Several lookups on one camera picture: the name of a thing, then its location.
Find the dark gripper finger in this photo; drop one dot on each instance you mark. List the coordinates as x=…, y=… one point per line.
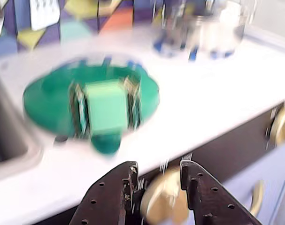
x=109, y=199
x=210, y=201

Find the green plate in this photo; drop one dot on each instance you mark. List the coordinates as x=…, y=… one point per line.
x=50, y=100

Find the steel pot with lid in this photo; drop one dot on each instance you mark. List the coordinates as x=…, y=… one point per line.
x=203, y=30

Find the gold stove knob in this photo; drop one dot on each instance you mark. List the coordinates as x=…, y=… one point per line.
x=163, y=199
x=283, y=124

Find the blue toy play kitchen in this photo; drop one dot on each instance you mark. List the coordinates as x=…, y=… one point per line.
x=203, y=93

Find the grey toy sink basin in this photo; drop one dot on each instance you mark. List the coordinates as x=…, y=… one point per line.
x=8, y=122

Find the steel slotted spatula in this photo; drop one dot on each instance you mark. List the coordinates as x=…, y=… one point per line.
x=44, y=14

